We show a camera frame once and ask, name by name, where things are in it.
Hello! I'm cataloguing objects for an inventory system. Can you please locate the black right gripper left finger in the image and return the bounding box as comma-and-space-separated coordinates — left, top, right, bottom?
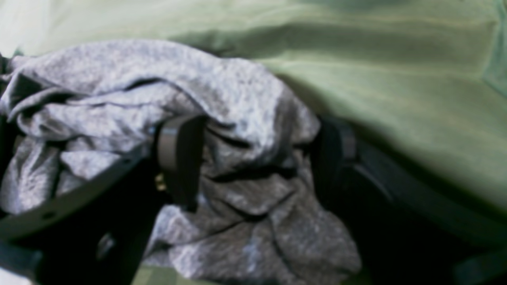
0, 115, 207, 285

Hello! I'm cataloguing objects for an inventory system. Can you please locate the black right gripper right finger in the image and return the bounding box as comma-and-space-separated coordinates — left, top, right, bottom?
311, 117, 506, 285

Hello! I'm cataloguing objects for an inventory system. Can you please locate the grey heathered T-shirt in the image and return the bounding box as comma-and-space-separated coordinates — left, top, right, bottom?
1, 39, 362, 285

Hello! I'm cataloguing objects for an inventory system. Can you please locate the green table cloth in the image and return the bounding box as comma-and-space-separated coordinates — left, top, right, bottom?
1, 0, 506, 285

